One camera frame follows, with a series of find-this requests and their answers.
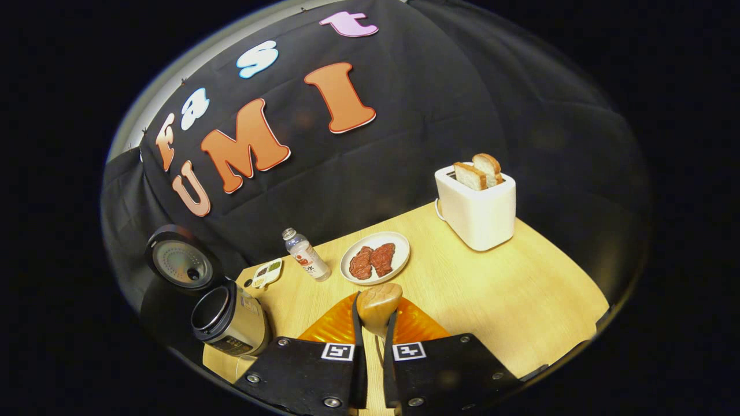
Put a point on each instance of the white toaster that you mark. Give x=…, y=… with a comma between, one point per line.
x=477, y=219

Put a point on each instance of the black backdrop cloth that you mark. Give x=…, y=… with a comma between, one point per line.
x=404, y=144

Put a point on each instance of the wooden spoon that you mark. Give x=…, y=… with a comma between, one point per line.
x=378, y=306

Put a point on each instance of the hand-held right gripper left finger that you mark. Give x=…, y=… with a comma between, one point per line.
x=359, y=381

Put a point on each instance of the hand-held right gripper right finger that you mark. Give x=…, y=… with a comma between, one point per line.
x=392, y=381

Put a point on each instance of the round white plate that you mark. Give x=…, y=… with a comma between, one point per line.
x=400, y=245

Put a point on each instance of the toast slice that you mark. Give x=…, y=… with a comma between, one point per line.
x=469, y=176
x=488, y=164

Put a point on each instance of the red meat piece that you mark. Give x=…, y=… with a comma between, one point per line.
x=383, y=259
x=361, y=263

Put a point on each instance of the black and beige rice cooker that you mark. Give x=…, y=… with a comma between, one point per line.
x=237, y=329

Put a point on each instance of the small white divided dish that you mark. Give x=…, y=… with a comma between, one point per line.
x=269, y=272

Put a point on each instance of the clear drink bottle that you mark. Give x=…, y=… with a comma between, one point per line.
x=309, y=260

